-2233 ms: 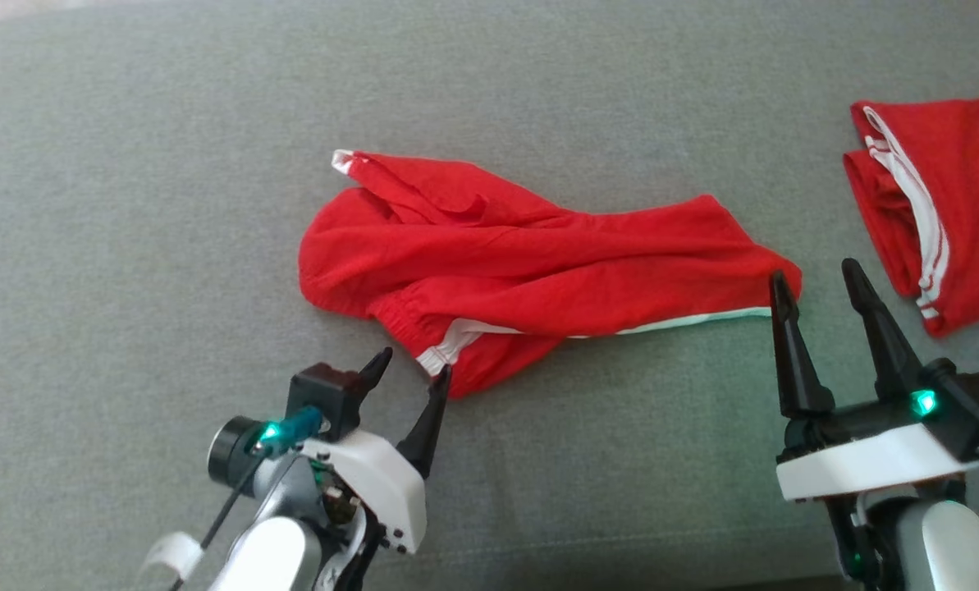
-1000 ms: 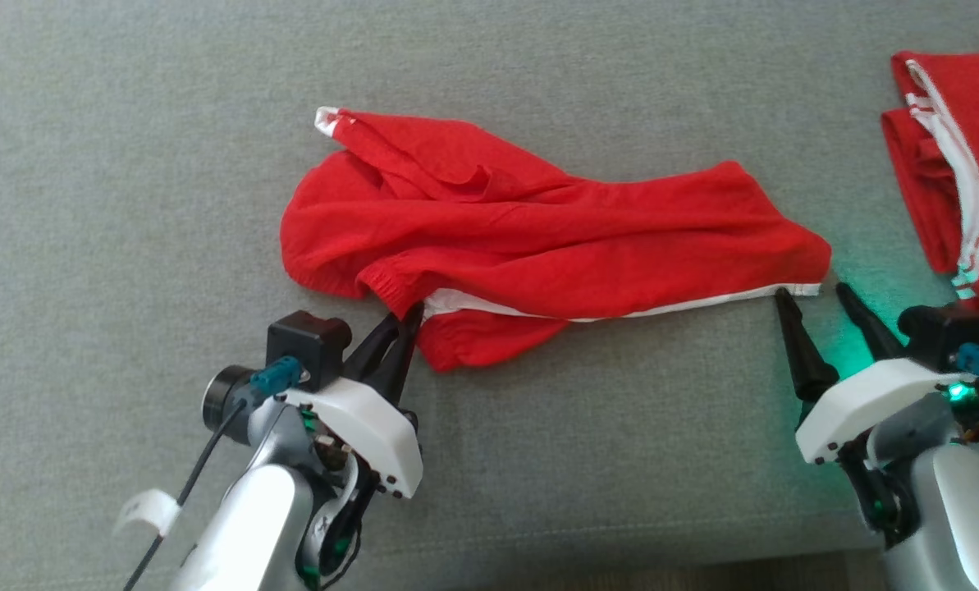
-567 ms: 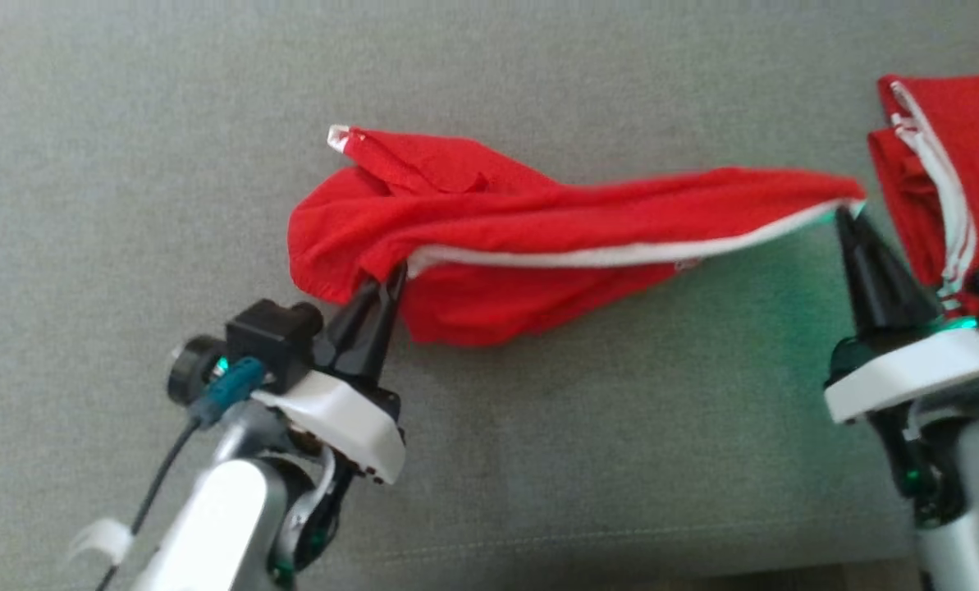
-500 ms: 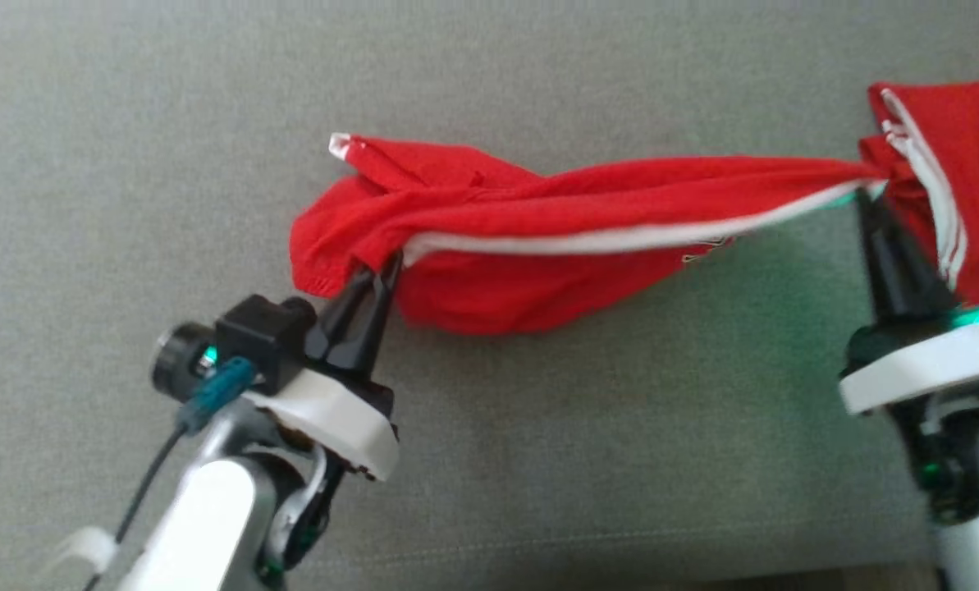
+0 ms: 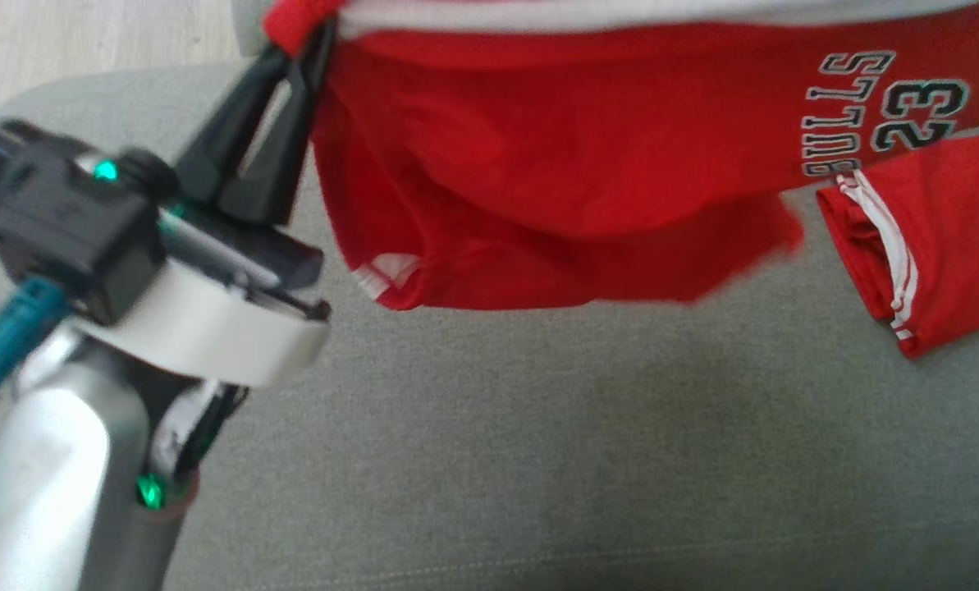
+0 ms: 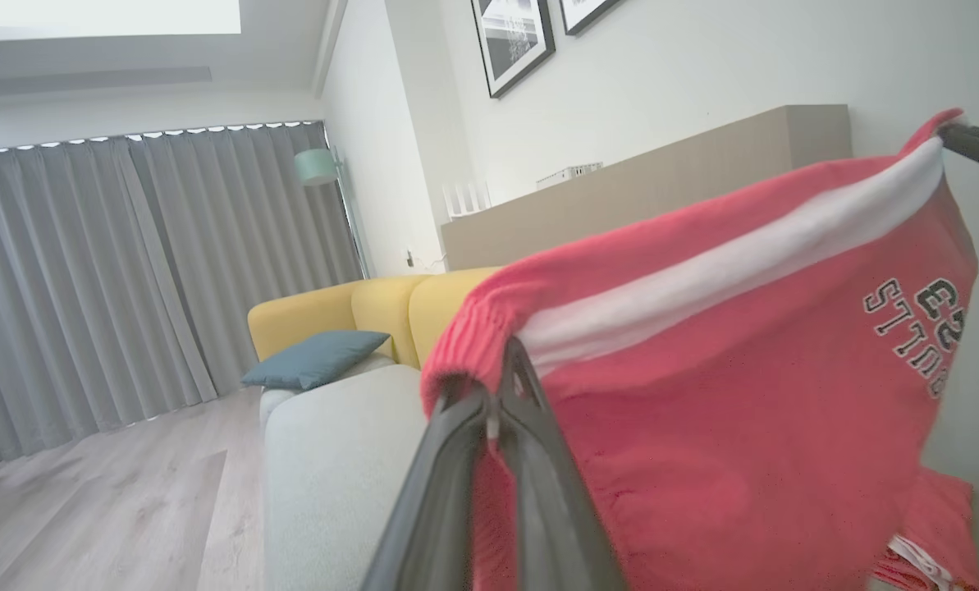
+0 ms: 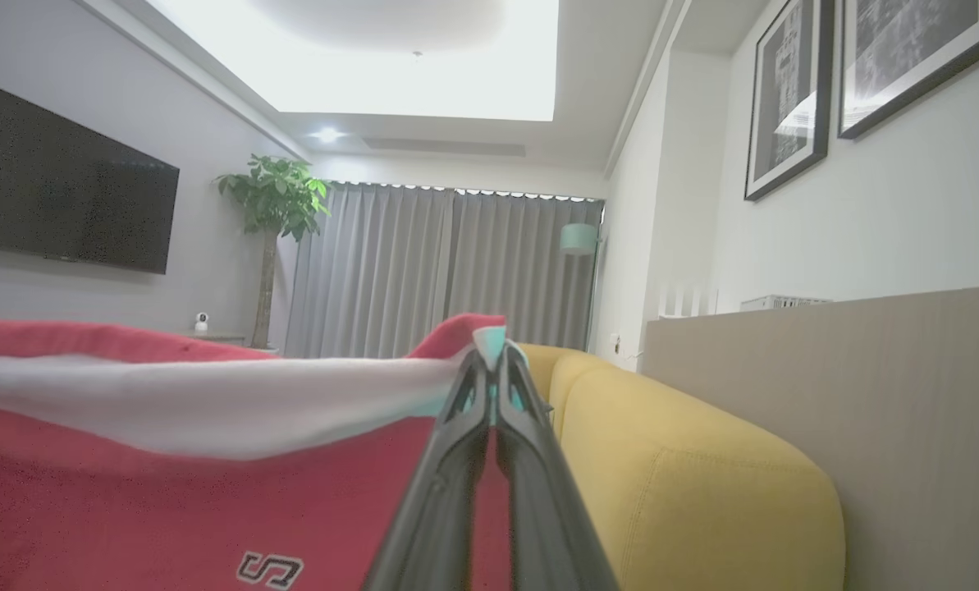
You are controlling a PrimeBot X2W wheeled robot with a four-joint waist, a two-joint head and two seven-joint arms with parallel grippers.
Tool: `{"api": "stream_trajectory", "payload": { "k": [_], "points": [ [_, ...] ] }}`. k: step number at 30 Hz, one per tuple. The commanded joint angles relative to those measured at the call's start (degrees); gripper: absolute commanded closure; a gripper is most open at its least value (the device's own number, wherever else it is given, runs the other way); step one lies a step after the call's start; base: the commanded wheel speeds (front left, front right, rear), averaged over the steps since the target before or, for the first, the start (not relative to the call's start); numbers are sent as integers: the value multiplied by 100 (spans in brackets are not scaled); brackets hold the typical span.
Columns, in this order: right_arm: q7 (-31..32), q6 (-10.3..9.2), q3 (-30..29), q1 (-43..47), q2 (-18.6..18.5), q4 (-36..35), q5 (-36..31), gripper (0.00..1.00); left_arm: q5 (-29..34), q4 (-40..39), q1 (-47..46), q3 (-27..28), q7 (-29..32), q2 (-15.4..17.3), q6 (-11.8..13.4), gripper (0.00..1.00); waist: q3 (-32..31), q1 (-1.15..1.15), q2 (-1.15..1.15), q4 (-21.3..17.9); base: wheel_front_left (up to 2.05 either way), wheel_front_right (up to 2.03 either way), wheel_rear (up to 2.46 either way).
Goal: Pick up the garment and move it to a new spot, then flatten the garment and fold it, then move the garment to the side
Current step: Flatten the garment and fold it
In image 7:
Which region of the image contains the grey curtain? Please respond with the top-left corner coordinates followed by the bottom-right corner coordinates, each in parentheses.
top-left (284, 182), bottom-right (606, 360)

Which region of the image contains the wide black framed picture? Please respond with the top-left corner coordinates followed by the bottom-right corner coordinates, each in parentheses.
top-left (837, 0), bottom-right (979, 140)

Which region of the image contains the narrow black framed picture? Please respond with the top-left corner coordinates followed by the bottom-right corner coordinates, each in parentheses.
top-left (743, 0), bottom-right (835, 202)

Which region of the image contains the yellow sofa backrest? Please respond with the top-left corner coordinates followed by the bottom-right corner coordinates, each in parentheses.
top-left (518, 343), bottom-right (847, 591)

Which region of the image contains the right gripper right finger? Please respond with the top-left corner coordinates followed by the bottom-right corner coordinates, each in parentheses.
top-left (493, 349), bottom-right (621, 591)

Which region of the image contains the long ceiling air vent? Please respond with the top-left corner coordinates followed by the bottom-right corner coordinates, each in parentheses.
top-left (364, 137), bottom-right (528, 158)

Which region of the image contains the teal shade floor lamp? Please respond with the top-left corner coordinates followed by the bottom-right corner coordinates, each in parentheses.
top-left (560, 223), bottom-right (603, 354)

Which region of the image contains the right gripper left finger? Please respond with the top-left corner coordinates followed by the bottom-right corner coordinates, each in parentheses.
top-left (362, 351), bottom-right (490, 591)

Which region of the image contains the black wall television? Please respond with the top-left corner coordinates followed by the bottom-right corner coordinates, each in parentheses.
top-left (0, 72), bottom-right (181, 276)

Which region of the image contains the red basketball shorts white trim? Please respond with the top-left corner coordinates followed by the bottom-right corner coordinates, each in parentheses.
top-left (0, 313), bottom-right (533, 591)

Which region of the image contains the green indoor tree plant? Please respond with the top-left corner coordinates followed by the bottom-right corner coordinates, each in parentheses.
top-left (216, 154), bottom-right (332, 350)

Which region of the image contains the beige partition panel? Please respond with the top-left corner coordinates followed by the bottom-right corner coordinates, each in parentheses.
top-left (643, 285), bottom-right (979, 591)

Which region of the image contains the white slatted rack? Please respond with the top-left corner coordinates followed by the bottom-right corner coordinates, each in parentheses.
top-left (657, 283), bottom-right (720, 319)

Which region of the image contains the white slatted basket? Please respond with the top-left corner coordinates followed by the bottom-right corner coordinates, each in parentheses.
top-left (739, 295), bottom-right (833, 313)

